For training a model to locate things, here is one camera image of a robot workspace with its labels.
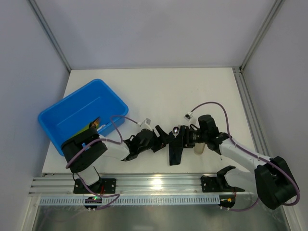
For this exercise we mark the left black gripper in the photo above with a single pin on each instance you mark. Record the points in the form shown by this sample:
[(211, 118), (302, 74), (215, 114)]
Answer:
[(156, 138)]

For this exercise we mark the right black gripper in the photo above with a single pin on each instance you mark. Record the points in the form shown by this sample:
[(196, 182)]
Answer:
[(182, 136)]

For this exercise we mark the black paper napkin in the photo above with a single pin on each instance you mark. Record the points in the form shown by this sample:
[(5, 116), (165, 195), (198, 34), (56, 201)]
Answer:
[(176, 146)]

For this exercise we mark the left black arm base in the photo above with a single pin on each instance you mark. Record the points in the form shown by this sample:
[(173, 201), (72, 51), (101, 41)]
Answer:
[(103, 186)]

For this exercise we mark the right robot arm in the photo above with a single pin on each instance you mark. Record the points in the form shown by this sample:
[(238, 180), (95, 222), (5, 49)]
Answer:
[(270, 178)]

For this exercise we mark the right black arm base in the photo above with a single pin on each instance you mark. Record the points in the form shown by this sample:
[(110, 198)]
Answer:
[(209, 184)]

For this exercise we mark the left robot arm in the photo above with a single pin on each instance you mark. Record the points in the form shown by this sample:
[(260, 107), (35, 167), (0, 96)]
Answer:
[(82, 150)]

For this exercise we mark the green packet in bin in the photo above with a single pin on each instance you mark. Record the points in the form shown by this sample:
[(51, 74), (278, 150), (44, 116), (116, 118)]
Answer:
[(96, 124)]

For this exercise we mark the blue plastic bin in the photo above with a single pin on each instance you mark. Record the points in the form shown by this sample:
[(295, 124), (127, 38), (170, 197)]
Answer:
[(73, 113)]

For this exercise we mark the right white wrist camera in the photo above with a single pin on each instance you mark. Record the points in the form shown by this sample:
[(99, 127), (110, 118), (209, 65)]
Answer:
[(189, 116)]

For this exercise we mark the right frame post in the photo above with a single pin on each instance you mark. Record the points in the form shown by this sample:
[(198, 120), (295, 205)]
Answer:
[(266, 24)]

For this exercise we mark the frame post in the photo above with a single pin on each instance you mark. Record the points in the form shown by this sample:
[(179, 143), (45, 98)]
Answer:
[(266, 24), (47, 30)]

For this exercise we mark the slotted cable duct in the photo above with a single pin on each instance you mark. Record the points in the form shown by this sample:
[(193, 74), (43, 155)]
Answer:
[(132, 200)]

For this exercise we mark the aluminium rail frame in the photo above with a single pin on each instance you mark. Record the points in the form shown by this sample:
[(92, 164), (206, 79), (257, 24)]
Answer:
[(126, 184)]

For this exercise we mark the left frame post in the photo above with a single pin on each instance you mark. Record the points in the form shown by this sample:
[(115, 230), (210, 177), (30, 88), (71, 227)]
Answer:
[(47, 30)]

